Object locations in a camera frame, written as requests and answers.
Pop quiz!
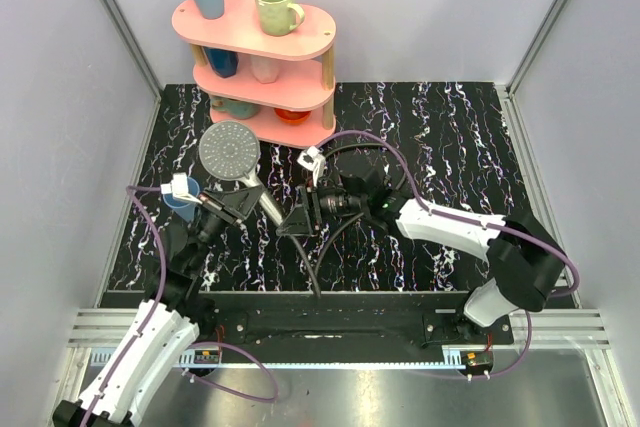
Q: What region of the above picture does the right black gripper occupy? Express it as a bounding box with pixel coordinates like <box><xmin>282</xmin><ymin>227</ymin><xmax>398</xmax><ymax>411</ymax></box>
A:
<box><xmin>276</xmin><ymin>177</ymin><xmax>368</xmax><ymax>236</ymax></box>

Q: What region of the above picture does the black flexible shower hose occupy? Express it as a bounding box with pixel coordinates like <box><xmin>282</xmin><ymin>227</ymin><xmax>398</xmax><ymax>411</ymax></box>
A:
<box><xmin>289</xmin><ymin>144</ymin><xmax>409</xmax><ymax>298</ymax></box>

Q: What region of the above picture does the dark grey shower head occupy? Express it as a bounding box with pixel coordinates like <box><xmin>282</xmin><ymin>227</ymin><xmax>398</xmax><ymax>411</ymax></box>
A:
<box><xmin>198</xmin><ymin>120</ymin><xmax>284</xmax><ymax>227</ymax></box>

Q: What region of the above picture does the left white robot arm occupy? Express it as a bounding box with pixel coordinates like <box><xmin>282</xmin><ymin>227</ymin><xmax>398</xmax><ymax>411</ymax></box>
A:
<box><xmin>52</xmin><ymin>186</ymin><xmax>264</xmax><ymax>426</ymax></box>

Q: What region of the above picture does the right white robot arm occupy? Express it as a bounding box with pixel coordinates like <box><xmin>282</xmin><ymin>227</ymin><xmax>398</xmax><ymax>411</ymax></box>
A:
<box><xmin>277</xmin><ymin>147</ymin><xmax>564</xmax><ymax>344</ymax></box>

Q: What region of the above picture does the small blue cup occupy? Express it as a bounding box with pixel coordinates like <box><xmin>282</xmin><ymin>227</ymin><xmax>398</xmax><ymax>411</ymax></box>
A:
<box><xmin>162</xmin><ymin>195</ymin><xmax>197</xmax><ymax>222</ymax></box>

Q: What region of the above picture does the teal speckled ceramic mug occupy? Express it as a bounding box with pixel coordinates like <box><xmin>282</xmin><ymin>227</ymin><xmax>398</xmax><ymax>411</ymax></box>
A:
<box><xmin>210</xmin><ymin>96</ymin><xmax>259</xmax><ymax>120</ymax></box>

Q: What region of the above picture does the orange bowl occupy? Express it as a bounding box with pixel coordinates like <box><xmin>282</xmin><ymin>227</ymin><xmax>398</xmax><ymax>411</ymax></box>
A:
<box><xmin>274</xmin><ymin>108</ymin><xmax>311</xmax><ymax>125</ymax></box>

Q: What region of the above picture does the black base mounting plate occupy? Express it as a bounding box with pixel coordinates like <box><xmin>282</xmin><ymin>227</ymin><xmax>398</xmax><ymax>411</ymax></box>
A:
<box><xmin>195</xmin><ymin>292</ymin><xmax>514</xmax><ymax>347</ymax></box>

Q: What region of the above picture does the pink three-tier shelf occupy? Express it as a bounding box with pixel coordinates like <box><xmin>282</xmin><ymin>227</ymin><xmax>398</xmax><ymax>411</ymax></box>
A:
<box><xmin>172</xmin><ymin>0</ymin><xmax>336</xmax><ymax>148</ymax></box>

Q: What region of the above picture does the pale pink faceted cup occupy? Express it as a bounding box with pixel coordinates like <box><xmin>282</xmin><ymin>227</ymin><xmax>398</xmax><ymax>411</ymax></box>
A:
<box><xmin>250</xmin><ymin>55</ymin><xmax>280</xmax><ymax>84</ymax></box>

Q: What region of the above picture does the dark blue faceted cup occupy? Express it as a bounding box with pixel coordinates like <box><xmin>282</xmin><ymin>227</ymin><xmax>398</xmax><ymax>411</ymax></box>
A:
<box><xmin>203</xmin><ymin>47</ymin><xmax>239</xmax><ymax>78</ymax></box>

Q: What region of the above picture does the light green mug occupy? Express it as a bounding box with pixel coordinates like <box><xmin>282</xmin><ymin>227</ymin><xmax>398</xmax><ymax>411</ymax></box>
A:
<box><xmin>255</xmin><ymin>0</ymin><xmax>306</xmax><ymax>37</ymax></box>

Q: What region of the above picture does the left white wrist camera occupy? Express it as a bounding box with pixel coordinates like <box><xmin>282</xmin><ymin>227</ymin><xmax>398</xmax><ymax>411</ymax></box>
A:
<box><xmin>160</xmin><ymin>173</ymin><xmax>200</xmax><ymax>204</ymax></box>

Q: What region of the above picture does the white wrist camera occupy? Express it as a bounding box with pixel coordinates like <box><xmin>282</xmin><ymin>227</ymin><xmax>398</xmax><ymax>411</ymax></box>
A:
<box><xmin>297</xmin><ymin>146</ymin><xmax>326</xmax><ymax>187</ymax></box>
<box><xmin>160</xmin><ymin>173</ymin><xmax>200</xmax><ymax>204</ymax></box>

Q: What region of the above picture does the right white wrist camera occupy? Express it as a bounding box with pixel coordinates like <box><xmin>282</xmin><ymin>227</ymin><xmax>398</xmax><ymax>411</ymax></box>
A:
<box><xmin>297</xmin><ymin>146</ymin><xmax>326</xmax><ymax>187</ymax></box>

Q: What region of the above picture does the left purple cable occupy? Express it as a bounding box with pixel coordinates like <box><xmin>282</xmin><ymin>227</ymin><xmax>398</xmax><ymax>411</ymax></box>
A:
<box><xmin>79</xmin><ymin>185</ymin><xmax>280</xmax><ymax>427</ymax></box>

